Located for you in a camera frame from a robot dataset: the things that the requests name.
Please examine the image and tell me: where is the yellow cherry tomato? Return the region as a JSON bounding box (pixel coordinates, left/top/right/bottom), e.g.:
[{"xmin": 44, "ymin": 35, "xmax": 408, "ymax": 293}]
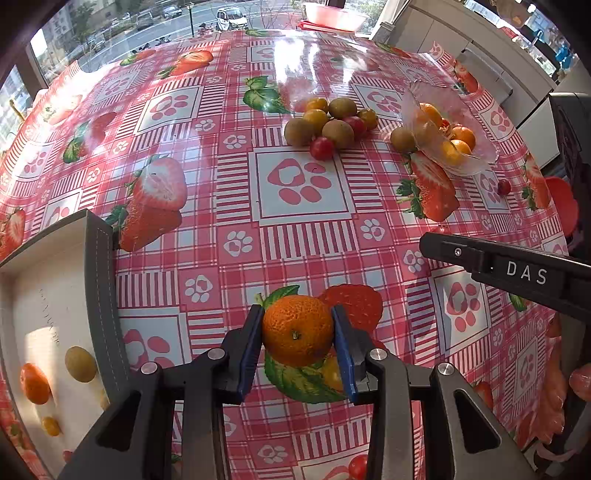
[
  {"xmin": 41, "ymin": 416, "xmax": 61, "ymax": 437},
  {"xmin": 321, "ymin": 354, "xmax": 344, "ymax": 393}
]

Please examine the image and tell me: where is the brown kiwi fruit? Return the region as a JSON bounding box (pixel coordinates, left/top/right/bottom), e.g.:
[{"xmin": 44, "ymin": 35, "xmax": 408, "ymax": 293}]
[{"xmin": 64, "ymin": 346, "xmax": 97, "ymax": 383}]

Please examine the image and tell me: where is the orange tangerine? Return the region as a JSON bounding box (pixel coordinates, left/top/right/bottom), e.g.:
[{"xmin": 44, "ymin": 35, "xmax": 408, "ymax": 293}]
[
  {"xmin": 19, "ymin": 363, "xmax": 51, "ymax": 405},
  {"xmin": 263, "ymin": 295, "xmax": 335, "ymax": 368}
]

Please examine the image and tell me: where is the yellow cherry tomato in box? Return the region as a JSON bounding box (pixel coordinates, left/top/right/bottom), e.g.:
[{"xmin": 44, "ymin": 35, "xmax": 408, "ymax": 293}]
[{"xmin": 41, "ymin": 416, "xmax": 61, "ymax": 437}]

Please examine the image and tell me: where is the grey cardboard box tray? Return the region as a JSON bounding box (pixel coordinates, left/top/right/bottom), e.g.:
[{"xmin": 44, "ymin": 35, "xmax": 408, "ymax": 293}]
[{"xmin": 1, "ymin": 210, "xmax": 130, "ymax": 479}]

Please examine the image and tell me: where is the clear plastic fruit bag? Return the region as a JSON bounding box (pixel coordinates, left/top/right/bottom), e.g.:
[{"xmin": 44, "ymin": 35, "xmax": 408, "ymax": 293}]
[{"xmin": 402, "ymin": 80, "xmax": 499, "ymax": 176}]

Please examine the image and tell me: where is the red tomato in fruit pile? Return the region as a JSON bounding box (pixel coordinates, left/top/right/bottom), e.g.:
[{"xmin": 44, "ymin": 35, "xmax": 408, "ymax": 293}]
[{"xmin": 310, "ymin": 136, "xmax": 335, "ymax": 161}]

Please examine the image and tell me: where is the red strawberry checkered tablecloth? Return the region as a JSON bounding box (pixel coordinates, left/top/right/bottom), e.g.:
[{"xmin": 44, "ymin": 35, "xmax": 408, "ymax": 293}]
[{"xmin": 1, "ymin": 30, "xmax": 567, "ymax": 479}]

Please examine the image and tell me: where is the kiwi in fruit pile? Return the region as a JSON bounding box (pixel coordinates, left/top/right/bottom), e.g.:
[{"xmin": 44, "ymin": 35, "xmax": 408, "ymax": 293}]
[{"xmin": 283, "ymin": 118, "xmax": 315, "ymax": 147}]

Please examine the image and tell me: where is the red plastic bin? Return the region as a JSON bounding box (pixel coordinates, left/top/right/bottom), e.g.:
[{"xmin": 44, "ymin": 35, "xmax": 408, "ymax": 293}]
[{"xmin": 297, "ymin": 2, "xmax": 368, "ymax": 34}]

